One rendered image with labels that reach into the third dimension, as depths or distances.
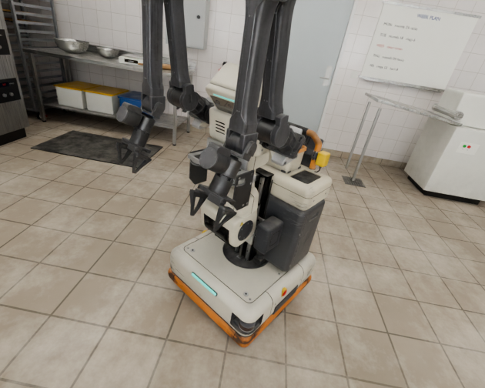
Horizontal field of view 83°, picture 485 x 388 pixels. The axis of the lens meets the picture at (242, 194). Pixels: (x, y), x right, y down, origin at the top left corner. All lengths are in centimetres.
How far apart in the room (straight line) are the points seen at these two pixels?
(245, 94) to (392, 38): 368
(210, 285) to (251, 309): 24
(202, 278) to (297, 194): 64
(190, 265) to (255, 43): 114
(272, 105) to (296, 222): 68
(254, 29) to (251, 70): 8
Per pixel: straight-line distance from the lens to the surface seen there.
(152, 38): 104
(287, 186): 129
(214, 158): 69
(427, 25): 445
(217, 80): 104
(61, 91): 449
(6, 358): 172
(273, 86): 80
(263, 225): 126
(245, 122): 73
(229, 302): 139
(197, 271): 150
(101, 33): 479
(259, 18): 71
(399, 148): 468
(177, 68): 111
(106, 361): 157
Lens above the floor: 134
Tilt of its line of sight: 29 degrees down
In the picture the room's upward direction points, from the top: 9 degrees clockwise
